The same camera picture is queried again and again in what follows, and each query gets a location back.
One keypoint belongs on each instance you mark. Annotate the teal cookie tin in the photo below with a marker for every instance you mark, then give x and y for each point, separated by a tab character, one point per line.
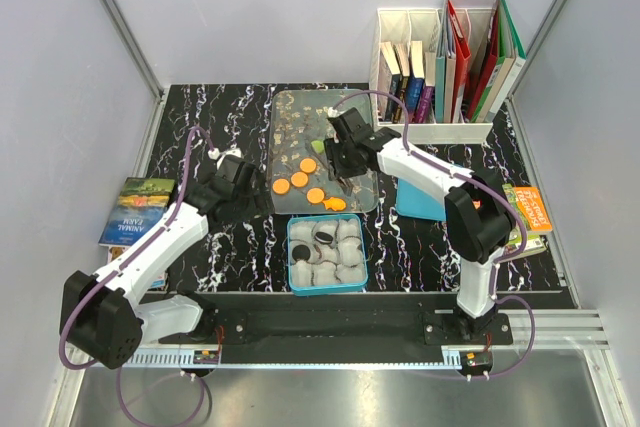
334	269

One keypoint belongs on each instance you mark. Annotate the teal tin lid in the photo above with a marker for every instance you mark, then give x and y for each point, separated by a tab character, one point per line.
417	202

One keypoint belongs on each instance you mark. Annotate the teal folder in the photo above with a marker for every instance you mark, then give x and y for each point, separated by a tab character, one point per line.
440	69

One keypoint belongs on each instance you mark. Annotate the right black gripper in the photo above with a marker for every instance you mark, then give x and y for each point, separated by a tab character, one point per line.
332	147

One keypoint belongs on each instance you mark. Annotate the floral glass tray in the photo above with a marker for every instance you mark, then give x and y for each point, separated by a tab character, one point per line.
298	118

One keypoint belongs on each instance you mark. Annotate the green round cookie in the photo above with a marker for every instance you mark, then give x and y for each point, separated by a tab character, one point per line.
318	146

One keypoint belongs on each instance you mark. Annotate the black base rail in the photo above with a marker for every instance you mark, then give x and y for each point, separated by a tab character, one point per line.
375	328

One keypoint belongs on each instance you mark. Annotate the orange treehouse book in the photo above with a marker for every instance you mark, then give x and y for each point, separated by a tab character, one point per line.
528	203

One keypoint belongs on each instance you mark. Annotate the orange fish cookie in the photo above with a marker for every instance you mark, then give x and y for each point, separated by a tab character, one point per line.
334	204

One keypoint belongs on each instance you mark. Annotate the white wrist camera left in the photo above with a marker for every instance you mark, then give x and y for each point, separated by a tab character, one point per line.
217	155

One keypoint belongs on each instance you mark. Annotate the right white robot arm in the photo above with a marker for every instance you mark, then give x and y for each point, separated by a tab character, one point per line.
478	216

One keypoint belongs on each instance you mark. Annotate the blue paperback book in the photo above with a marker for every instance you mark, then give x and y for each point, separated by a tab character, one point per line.
416	75

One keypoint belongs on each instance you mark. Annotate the red folder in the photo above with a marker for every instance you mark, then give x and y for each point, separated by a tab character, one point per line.
458	58

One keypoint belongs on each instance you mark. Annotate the orange round cookie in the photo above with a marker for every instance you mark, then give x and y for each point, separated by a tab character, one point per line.
315	196
281	186
299	179
308	165

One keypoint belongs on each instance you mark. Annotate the green folder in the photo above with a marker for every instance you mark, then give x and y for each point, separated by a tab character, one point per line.
499	61

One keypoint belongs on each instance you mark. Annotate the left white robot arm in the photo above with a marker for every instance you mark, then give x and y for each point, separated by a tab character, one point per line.
104	314

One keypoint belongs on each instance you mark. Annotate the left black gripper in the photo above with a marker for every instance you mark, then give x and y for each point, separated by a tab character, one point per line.
262	201

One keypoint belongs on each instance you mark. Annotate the white book organizer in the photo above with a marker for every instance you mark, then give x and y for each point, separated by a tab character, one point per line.
404	25

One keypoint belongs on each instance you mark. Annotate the purple paperback book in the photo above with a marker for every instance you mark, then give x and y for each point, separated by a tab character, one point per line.
428	89

